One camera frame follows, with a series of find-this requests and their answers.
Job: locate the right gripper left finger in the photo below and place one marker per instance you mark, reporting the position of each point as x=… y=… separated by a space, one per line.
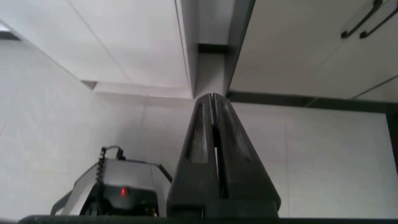
x=199 y=186

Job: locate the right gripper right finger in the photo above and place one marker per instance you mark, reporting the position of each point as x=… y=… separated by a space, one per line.
x=242 y=186

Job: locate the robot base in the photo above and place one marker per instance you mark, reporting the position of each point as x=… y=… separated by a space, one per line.
x=130 y=177

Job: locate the white kitchen cabinet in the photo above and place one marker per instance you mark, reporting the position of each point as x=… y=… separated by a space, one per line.
x=211 y=68

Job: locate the white cabinet door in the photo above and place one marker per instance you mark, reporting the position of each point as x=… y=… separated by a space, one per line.
x=376 y=59
x=56 y=31
x=280 y=49
x=384 y=91
x=140 y=40

